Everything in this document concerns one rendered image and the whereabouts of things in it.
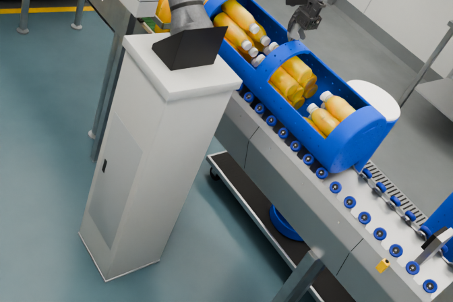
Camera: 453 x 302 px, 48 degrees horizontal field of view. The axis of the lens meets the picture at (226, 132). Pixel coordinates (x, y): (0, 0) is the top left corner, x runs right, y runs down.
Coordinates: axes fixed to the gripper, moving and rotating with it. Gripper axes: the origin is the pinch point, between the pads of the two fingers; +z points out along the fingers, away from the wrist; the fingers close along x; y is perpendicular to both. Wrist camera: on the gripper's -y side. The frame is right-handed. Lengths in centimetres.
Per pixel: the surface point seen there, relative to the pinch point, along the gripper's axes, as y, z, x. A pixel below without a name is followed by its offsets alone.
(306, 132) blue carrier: 34.5, 16.2, -14.2
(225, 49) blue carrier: -16.7, 15.7, -14.2
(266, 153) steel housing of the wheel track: 23.6, 37.9, -13.7
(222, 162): -26, 108, 31
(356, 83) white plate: 14, 20, 45
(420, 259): 91, 27, -5
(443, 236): 91, 15, -2
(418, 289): 98, 31, -11
